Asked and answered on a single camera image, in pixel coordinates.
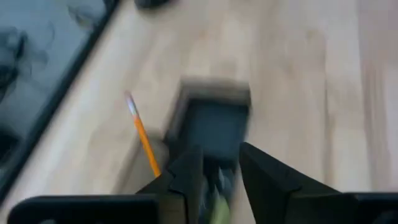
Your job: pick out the orange pencil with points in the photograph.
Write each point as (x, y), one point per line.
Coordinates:
(143, 137)

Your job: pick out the black mesh desk organizer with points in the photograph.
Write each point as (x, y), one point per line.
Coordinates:
(214, 124)

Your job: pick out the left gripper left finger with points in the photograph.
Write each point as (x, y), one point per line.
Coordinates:
(186, 174)

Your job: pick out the yellow-green eraser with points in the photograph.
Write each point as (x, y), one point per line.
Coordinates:
(221, 208)

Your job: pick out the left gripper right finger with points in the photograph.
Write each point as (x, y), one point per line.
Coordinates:
(267, 183)

